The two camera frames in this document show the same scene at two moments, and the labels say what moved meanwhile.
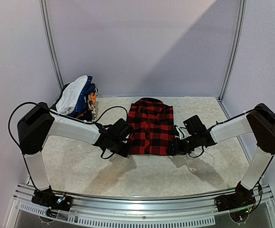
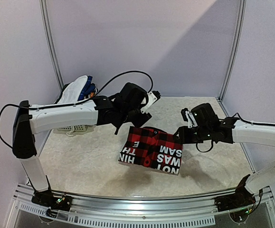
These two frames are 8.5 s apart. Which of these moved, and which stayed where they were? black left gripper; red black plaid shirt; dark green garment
Moved: black left gripper; red black plaid shirt
Stayed: dark green garment
